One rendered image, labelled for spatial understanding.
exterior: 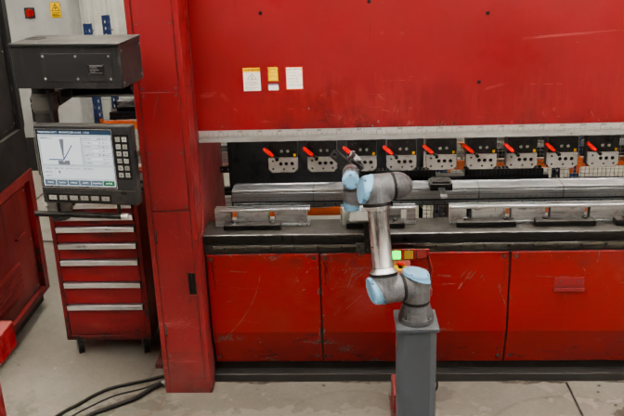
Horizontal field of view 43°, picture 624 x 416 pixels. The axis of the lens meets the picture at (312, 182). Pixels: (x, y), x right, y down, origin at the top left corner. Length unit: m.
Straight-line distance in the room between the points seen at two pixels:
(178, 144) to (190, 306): 0.87
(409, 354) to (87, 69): 1.81
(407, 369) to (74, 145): 1.72
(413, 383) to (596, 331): 1.30
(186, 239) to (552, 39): 2.03
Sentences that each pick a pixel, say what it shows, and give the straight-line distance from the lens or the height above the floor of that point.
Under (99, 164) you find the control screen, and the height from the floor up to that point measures 1.42.
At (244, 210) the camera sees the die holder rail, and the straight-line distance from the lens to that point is 4.17.
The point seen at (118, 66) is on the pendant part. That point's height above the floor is 1.85.
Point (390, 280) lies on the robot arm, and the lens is 3.28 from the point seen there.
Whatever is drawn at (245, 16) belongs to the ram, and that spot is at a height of 1.97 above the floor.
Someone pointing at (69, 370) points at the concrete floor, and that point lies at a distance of 4.87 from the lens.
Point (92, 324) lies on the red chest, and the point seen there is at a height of 0.22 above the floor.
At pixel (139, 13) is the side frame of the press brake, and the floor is 2.02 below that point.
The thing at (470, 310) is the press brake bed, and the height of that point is 0.43.
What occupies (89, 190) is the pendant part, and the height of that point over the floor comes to 1.30.
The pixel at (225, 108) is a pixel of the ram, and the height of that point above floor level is 1.52.
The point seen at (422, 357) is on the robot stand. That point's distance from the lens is 3.46.
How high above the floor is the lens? 2.43
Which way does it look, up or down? 19 degrees down
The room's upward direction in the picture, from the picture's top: 2 degrees counter-clockwise
